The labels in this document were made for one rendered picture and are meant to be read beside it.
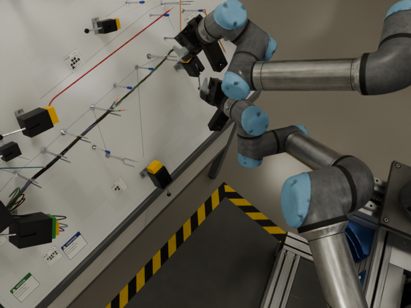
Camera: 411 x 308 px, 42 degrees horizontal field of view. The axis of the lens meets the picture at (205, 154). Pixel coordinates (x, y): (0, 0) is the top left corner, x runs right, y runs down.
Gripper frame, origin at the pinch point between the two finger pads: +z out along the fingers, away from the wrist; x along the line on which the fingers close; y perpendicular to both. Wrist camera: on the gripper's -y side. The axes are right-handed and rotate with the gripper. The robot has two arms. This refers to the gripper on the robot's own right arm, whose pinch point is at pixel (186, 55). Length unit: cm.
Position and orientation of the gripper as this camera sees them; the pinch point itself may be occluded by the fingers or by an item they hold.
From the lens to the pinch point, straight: 169.2
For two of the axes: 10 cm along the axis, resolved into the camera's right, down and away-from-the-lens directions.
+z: -4.3, 1.0, 9.0
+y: -7.0, -6.7, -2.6
